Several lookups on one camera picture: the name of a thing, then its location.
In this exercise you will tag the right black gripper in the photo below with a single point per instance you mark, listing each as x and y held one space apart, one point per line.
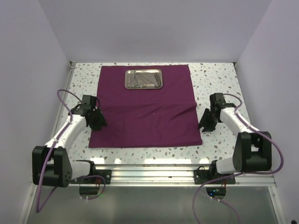
203 120

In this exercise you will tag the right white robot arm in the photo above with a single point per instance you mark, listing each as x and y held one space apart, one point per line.
252 150

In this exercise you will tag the surgical scissors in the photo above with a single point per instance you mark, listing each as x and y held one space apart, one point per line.
134 80

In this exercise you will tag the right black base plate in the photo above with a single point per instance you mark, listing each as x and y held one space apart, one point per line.
215 178

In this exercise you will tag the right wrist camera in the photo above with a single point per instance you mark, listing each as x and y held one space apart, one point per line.
217 100

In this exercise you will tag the steel instrument tray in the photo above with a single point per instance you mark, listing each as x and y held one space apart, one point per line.
141 72

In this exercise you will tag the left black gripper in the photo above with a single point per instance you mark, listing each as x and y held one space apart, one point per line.
101 122

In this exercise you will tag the surgical forceps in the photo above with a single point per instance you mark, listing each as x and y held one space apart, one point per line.
152 79

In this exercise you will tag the purple cloth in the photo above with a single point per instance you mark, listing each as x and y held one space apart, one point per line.
165 117

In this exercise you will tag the aluminium front rail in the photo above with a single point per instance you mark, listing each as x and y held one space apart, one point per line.
172 175

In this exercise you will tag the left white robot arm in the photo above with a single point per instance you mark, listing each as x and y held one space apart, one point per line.
51 165

